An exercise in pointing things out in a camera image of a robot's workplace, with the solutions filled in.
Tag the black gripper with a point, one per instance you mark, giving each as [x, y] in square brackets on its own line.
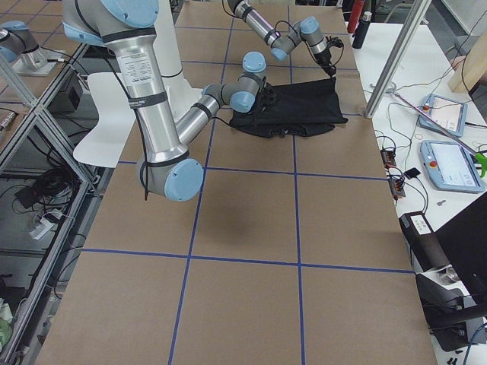
[324, 61]
[259, 107]

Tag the black printed t-shirt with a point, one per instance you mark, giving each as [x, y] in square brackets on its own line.
[303, 109]

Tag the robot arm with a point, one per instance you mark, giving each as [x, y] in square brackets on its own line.
[284, 37]
[128, 29]

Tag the black water bottle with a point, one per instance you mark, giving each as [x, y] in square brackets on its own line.
[362, 29]

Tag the red bottle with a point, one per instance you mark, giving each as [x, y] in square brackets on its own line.
[355, 15]

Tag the grey hub with orange ports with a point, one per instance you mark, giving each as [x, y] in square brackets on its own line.
[388, 158]

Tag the blue teach pendant tablet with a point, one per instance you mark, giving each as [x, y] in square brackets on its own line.
[448, 113]

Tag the seated person beige shirt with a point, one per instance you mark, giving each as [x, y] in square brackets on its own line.
[471, 69]

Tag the white plastic chair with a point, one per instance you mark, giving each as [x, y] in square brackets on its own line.
[103, 145]

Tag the black device with buttons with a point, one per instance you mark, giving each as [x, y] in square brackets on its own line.
[425, 252]

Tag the white power strip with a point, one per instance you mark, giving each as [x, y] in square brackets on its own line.
[47, 222]

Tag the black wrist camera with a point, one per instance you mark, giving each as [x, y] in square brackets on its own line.
[333, 41]

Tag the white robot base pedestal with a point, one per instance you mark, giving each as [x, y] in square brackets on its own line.
[168, 55]

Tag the aluminium frame post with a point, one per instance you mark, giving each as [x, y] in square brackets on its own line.
[403, 40]

